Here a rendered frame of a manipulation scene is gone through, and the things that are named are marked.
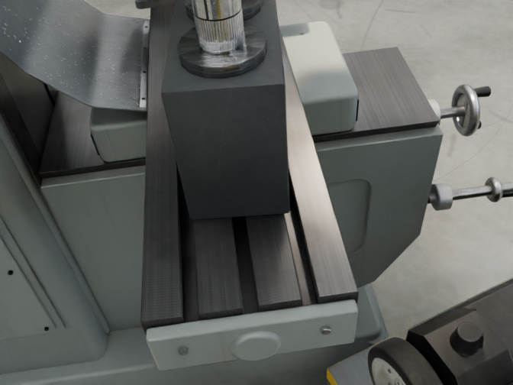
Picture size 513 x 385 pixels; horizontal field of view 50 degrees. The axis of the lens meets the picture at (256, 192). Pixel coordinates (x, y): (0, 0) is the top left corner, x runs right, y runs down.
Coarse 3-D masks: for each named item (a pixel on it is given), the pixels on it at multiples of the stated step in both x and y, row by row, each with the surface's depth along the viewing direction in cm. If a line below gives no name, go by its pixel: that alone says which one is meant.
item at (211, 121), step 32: (256, 0) 60; (192, 32) 57; (256, 32) 56; (192, 64) 53; (224, 64) 52; (256, 64) 53; (192, 96) 52; (224, 96) 52; (256, 96) 52; (192, 128) 55; (224, 128) 55; (256, 128) 55; (192, 160) 58; (224, 160) 58; (256, 160) 58; (192, 192) 62; (224, 192) 62; (256, 192) 62; (288, 192) 62
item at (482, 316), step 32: (512, 288) 98; (448, 320) 93; (480, 320) 92; (512, 320) 94; (448, 352) 88; (480, 352) 88; (512, 352) 90; (448, 384) 89; (480, 384) 87; (512, 384) 88
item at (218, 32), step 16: (192, 0) 50; (240, 0) 51; (208, 16) 50; (224, 16) 50; (240, 16) 52; (208, 32) 52; (224, 32) 52; (240, 32) 53; (208, 48) 53; (224, 48) 53
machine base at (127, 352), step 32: (128, 352) 138; (288, 352) 137; (320, 352) 138; (352, 352) 139; (0, 384) 134; (32, 384) 134; (64, 384) 135; (96, 384) 136; (128, 384) 137; (160, 384) 137; (192, 384) 138; (224, 384) 139; (256, 384) 141; (288, 384) 144; (320, 384) 146
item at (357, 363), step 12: (492, 288) 120; (420, 324) 116; (396, 336) 114; (348, 360) 111; (360, 360) 111; (336, 372) 109; (348, 372) 109; (360, 372) 109; (336, 384) 108; (348, 384) 108; (360, 384) 107; (372, 384) 107
